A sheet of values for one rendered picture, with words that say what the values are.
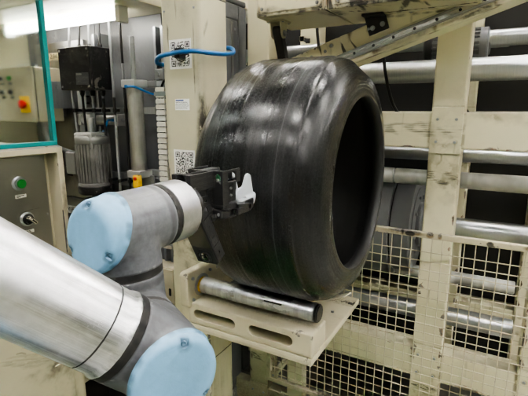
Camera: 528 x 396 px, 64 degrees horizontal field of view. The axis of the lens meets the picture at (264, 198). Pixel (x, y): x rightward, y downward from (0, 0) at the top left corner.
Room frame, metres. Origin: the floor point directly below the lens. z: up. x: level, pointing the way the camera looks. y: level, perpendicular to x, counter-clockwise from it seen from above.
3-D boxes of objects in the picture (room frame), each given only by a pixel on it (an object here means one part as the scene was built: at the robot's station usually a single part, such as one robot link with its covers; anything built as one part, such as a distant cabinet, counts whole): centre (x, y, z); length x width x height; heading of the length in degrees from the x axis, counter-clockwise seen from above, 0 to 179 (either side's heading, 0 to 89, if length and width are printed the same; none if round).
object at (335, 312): (1.11, -0.04, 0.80); 0.37 x 0.36 x 0.02; 151
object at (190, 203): (0.60, 0.14, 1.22); 0.10 x 0.05 x 0.09; 61
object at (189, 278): (1.20, 0.11, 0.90); 0.40 x 0.03 x 0.10; 151
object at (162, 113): (1.23, 0.28, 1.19); 0.05 x 0.04 x 0.48; 151
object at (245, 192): (0.76, 0.03, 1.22); 0.09 x 0.03 x 0.06; 151
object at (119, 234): (0.53, 0.18, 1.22); 0.12 x 0.09 x 0.10; 151
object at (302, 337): (0.99, 0.03, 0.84); 0.36 x 0.09 x 0.06; 61
